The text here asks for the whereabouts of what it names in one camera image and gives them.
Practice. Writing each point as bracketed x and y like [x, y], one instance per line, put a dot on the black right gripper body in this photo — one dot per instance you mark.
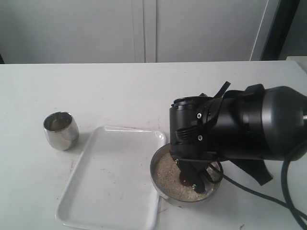
[206, 129]

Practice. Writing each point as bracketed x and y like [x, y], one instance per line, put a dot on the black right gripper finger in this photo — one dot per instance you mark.
[191, 172]

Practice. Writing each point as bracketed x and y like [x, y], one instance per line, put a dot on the brown wooden spoon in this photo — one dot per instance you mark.
[183, 178]

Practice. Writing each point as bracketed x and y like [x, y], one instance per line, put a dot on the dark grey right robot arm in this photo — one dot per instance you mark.
[244, 127]

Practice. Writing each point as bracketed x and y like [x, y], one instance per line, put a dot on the steel bowl of rice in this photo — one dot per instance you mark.
[165, 178]

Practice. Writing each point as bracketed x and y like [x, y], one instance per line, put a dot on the small steel cup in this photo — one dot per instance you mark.
[61, 130]

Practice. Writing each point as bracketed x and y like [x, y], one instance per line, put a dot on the white rectangular plastic tray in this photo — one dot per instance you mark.
[110, 187]

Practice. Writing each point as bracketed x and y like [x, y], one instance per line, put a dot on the white cabinet with doors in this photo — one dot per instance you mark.
[128, 31]

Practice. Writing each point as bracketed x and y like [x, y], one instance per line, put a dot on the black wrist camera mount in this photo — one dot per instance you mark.
[255, 168]

